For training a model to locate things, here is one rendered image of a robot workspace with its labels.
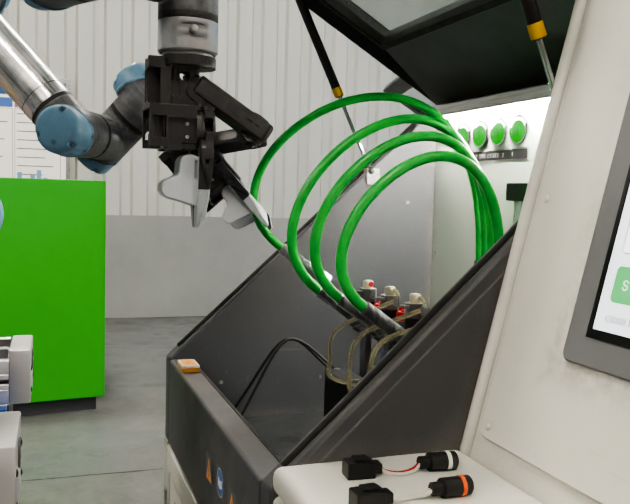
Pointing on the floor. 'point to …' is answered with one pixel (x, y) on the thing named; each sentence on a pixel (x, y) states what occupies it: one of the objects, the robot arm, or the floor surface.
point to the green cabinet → (50, 286)
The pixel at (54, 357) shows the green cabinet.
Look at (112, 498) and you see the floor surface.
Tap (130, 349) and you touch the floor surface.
